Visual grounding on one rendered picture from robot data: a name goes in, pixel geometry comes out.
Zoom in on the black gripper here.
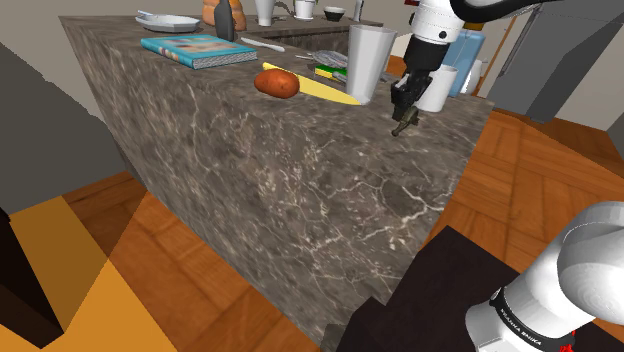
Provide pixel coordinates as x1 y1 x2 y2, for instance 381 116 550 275
390 34 450 138

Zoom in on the white mug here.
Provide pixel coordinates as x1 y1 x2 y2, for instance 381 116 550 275
415 64 460 114

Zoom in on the tall white cup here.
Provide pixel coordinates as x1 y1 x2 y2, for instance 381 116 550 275
345 24 399 106

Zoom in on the light blue box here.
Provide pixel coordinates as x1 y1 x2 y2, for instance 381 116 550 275
447 28 487 98

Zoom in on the yellow green sponge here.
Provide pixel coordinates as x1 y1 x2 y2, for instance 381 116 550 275
313 64 348 83

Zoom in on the red-brown potato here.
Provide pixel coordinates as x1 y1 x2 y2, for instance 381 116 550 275
253 68 301 100

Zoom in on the white pot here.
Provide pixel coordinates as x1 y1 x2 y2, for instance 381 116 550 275
293 0 318 22

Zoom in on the grey refrigerator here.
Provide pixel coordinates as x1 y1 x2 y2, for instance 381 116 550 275
486 0 624 125

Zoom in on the white butter knife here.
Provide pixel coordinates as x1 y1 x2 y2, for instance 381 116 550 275
240 36 287 54

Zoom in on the white vase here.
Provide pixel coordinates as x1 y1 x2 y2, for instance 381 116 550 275
253 0 276 28

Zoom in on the orange rounded object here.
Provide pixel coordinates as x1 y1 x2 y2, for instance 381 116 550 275
201 0 248 32

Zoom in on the dark robot stand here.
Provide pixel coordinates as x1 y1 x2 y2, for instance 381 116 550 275
335 225 624 352

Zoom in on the black bottle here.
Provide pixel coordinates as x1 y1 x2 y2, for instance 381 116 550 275
213 0 237 43

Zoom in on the blue hardcover book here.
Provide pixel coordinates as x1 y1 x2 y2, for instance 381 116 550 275
140 33 259 71

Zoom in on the white shallow dish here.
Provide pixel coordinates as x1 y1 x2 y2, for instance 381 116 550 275
134 9 202 34

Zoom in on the grey wire utensil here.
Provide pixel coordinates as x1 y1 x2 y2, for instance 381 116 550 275
295 49 350 70

